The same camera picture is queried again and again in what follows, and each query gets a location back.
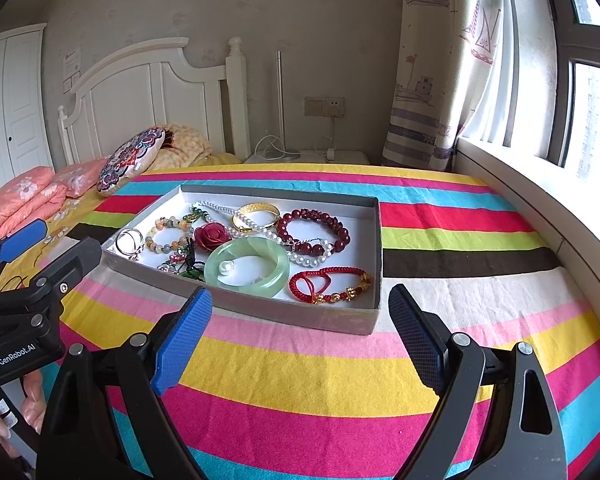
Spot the green glass pendant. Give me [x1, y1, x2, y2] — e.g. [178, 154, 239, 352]
[183, 206, 208, 223]

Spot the grey cardboard tray box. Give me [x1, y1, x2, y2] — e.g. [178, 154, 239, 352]
[102, 182, 381, 336]

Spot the white bedside table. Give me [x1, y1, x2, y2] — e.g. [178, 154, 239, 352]
[246, 148, 370, 165]

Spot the wall power socket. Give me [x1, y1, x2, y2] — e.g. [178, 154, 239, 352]
[304, 96, 346, 118]

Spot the pink folded quilt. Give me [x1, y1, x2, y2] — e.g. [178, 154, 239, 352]
[0, 158, 107, 240]

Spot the beige fluffy blanket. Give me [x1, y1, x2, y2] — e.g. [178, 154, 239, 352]
[148, 124, 212, 171]

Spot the green jade bangle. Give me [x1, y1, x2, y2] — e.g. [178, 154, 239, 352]
[204, 237, 290, 298]

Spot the striped patterned curtain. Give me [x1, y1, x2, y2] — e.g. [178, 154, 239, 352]
[382, 0, 504, 170]

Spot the pink crystal charm pendant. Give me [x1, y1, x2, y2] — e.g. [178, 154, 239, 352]
[157, 240, 204, 282]

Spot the dark red bead bracelet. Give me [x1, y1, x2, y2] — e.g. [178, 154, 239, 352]
[274, 207, 352, 257]

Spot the red cord gold charm bracelet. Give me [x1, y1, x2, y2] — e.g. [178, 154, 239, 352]
[288, 265, 374, 306]

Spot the floral round cushion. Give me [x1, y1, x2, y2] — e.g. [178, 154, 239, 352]
[96, 127, 166, 196]

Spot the white bed headboard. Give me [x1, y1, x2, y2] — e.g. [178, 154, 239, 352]
[58, 37, 252, 165]

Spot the white pearl necklace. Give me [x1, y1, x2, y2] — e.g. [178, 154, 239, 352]
[191, 199, 337, 269]

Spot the white standing lamp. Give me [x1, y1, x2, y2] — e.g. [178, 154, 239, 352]
[264, 50, 300, 162]

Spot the window frame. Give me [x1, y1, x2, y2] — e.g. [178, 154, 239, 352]
[499, 0, 600, 168]

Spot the red rose brooch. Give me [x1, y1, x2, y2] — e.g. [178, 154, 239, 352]
[194, 222, 233, 252]

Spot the multicolour agate bead bracelet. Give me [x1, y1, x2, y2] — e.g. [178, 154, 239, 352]
[144, 214, 195, 256]

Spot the gold bangle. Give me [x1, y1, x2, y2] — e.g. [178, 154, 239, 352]
[230, 203, 280, 234]

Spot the white charger with cable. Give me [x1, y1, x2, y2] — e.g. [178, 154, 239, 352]
[313, 116, 337, 162]

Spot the person's left hand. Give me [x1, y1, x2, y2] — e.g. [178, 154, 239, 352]
[0, 370, 46, 460]

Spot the gold knot ring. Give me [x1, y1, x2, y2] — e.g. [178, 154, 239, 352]
[113, 227, 146, 261]

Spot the white wardrobe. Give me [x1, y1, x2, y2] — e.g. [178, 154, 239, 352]
[0, 23, 53, 188]

